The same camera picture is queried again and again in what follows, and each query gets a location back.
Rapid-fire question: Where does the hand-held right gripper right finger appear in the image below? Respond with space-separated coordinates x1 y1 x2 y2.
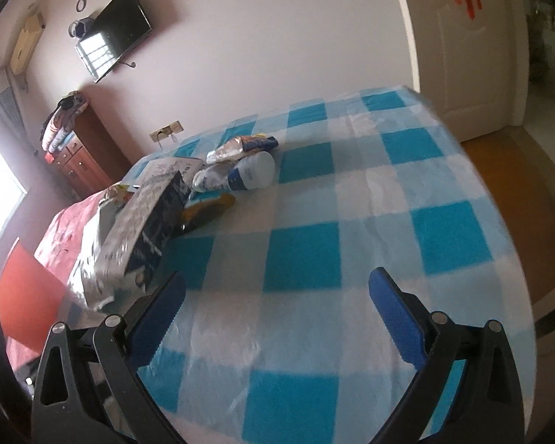
369 267 524 444

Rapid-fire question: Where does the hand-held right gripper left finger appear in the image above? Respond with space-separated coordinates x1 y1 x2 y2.
30 270 188 444

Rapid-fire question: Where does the black silver patterned box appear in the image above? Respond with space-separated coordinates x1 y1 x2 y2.
92 170 190 297

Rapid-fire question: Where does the yellow brown snack wrapper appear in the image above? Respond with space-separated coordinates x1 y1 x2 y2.
180 193 236 234

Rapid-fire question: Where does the white blue plastic packet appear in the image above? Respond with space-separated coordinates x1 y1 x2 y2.
226 152 276 191

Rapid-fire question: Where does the foil snack wrapper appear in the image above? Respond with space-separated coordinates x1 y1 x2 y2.
206 134 278 165

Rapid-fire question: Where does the white plastic bag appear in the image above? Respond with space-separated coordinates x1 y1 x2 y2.
67 194 121 312

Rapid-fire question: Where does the red board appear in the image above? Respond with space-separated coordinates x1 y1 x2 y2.
0 243 70 357

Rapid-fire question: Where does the pink red blanket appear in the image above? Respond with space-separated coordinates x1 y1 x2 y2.
4 189 107 366

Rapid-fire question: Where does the blue white checkered tablecloth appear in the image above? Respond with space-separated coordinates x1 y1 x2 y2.
69 85 537 444

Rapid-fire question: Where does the white printed card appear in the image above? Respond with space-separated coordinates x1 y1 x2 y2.
139 157 204 190

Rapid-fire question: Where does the brown wooden dresser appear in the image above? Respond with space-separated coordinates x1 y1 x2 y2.
44 102 132 202

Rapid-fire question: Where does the pile of folded clothes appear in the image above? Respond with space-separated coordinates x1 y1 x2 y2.
39 91 90 153

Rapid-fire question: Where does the white door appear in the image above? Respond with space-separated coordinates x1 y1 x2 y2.
388 0 530 144

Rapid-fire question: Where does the grey curtain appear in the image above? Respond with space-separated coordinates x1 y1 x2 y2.
0 67 28 149

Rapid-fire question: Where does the wall socket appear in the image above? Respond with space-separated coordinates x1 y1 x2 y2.
149 121 186 144

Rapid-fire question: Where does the wall-mounted flat television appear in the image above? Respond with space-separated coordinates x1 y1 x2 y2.
75 0 152 84

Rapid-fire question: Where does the small wall-mounted device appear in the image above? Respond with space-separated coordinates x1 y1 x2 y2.
68 17 95 38

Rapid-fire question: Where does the wall air conditioner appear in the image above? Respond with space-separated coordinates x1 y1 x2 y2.
10 13 46 75

